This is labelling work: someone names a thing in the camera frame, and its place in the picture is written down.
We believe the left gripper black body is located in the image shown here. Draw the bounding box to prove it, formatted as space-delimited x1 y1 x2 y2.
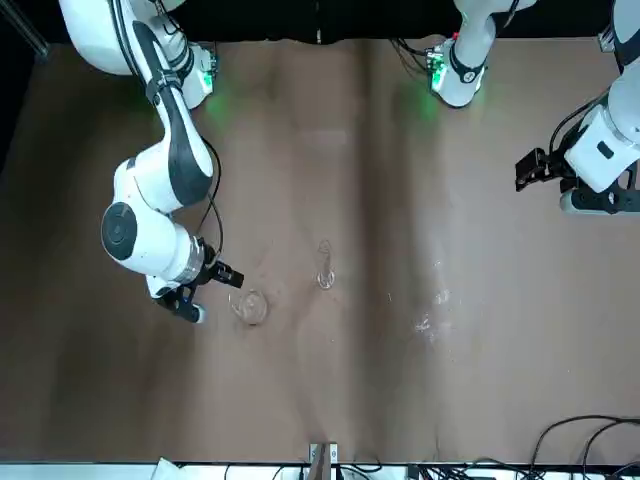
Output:
542 148 569 184

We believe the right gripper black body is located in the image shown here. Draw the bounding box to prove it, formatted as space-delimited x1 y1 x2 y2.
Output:
192 243 226 290

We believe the clear glass beaker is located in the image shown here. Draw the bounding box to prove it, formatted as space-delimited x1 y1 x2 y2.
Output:
227 286 272 328

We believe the white plastic bag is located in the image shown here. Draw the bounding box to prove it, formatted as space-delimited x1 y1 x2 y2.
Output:
152 455 184 480

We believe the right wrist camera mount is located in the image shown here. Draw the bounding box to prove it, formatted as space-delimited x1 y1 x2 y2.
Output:
152 285 208 325

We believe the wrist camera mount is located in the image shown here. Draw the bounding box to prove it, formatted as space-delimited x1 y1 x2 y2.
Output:
558 188 640 216
152 285 208 325

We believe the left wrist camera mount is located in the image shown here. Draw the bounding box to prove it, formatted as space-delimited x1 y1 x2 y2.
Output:
558 188 640 216

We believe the black left arm base cable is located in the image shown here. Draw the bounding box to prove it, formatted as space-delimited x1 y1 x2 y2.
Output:
391 35 437 77

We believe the black desk cable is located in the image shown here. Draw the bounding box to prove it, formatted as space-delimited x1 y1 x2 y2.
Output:
532 414 640 480

